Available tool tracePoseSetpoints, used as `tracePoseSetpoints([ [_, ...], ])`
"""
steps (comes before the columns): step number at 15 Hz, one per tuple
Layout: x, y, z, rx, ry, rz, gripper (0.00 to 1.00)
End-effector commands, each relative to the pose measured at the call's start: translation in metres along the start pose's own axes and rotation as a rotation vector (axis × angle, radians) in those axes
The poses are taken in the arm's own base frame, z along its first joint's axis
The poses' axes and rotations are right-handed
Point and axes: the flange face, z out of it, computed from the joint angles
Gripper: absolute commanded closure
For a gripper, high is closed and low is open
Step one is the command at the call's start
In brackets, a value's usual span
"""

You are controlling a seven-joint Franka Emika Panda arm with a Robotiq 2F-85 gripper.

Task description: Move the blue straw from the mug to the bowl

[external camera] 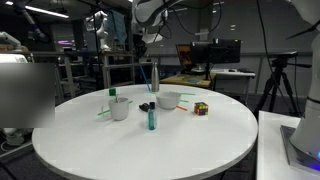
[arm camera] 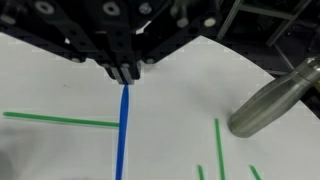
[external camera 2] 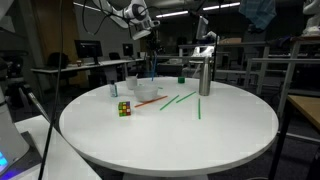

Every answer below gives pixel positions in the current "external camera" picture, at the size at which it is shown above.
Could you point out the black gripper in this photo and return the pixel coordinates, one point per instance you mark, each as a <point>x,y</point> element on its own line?
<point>140,48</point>

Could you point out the monitor with orange screen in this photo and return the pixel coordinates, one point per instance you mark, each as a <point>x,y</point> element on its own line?
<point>184,55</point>

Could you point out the green straw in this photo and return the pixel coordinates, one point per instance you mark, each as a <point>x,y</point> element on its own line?
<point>188,94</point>
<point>184,101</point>
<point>104,112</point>
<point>152,93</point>

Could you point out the white bowl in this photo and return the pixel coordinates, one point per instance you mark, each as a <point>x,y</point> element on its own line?
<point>168,100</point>

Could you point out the metal frame table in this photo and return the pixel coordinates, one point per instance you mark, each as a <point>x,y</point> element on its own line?
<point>116,66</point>

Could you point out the black camera tripod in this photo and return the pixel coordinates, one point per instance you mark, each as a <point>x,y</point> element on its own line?
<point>280,76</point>

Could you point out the white office desk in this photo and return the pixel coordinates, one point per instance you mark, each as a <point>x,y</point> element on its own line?
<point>233,76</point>

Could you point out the dark background robot arm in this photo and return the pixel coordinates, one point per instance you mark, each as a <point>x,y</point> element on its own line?
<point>33,26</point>

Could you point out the ceiling light strip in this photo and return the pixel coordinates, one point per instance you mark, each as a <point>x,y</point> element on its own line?
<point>43,10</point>

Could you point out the wooden top desk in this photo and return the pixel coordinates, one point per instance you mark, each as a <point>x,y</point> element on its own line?
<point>186,80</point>

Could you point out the small black object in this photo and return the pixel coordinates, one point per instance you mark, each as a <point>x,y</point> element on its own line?
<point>144,107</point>

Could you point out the white mug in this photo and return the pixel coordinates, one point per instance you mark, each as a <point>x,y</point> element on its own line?
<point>119,110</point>

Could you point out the small blue liquid bottle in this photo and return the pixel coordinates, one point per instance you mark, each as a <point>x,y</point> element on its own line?
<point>152,118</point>

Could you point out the multicolour puzzle cube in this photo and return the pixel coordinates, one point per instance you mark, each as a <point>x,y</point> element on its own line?
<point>201,109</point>

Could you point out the white robot stand table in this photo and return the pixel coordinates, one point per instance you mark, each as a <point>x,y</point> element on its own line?
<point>270,153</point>

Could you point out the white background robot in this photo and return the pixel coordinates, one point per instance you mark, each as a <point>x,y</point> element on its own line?
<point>101,30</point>

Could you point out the black computer monitor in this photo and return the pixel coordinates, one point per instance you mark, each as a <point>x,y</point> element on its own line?
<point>226,50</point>
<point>201,52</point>

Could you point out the stainless steel water bottle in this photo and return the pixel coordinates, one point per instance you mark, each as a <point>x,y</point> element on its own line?
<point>155,78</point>

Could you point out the thin grey stick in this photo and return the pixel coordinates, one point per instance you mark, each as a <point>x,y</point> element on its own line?
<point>116,98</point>

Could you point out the orange straw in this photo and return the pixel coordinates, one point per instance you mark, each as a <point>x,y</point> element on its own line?
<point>182,108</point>

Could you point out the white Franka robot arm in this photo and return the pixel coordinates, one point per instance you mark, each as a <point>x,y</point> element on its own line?
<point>146,13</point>

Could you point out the hanging blue cloth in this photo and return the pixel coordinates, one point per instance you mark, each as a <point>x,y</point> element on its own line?
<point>117,26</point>

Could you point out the small green block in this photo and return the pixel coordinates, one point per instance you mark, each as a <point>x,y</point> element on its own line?
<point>112,92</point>

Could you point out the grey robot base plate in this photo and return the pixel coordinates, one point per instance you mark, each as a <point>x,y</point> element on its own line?
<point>293,153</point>

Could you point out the round white table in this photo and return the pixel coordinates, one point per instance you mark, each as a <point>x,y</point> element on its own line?
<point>133,153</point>

